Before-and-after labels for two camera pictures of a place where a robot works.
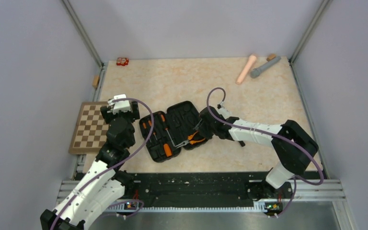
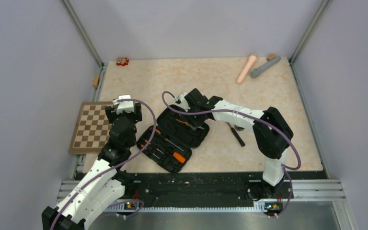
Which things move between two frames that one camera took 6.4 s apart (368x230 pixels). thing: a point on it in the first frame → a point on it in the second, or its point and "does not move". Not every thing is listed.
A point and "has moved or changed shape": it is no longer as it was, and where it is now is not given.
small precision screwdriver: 150,123 → 158,149
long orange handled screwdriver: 167,150 → 178,157
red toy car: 122,61 does not move
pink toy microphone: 252,58 does not move
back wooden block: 270,57 does not move
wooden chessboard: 90,132 does not move
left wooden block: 96,80 does not move
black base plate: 189,189 does not move
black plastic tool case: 177,129 has moved or changed shape
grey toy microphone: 255,72 does not move
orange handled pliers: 189,140 → 193,127
